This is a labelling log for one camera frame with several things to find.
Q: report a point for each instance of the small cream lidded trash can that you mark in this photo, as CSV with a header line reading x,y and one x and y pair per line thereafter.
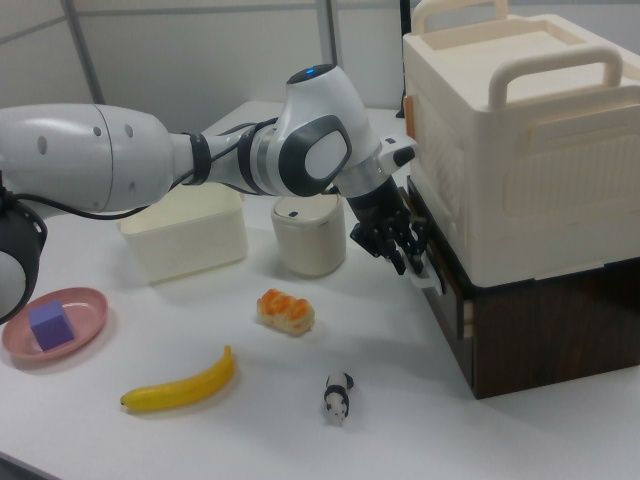
x,y
310,245

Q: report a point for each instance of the orange box latch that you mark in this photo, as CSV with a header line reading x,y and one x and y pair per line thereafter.
x,y
410,112

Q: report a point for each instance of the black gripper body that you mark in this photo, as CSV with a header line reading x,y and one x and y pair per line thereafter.
x,y
377,205

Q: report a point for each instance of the dark wood drawer cabinet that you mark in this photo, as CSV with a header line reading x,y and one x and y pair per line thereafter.
x,y
550,340

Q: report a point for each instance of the small panda figurine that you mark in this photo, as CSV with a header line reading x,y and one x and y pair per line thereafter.
x,y
336,400

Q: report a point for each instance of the black camera stand pole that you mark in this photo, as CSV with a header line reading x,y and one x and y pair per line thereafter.
x,y
403,50

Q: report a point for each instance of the purple cube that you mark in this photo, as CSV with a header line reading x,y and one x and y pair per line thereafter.
x,y
50,327

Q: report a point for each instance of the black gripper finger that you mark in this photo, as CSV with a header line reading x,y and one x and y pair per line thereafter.
x,y
419,240
385,242

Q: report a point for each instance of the toy bread loaf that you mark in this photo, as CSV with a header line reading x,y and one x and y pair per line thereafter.
x,y
285,312

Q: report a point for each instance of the yellow toy banana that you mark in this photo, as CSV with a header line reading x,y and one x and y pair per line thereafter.
x,y
185,387

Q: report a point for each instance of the pink plate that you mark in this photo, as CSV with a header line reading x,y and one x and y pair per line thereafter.
x,y
85,310

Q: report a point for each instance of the cream plastic basket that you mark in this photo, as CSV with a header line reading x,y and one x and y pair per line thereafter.
x,y
190,245

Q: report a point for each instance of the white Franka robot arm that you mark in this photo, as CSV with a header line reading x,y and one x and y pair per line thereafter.
x,y
75,150

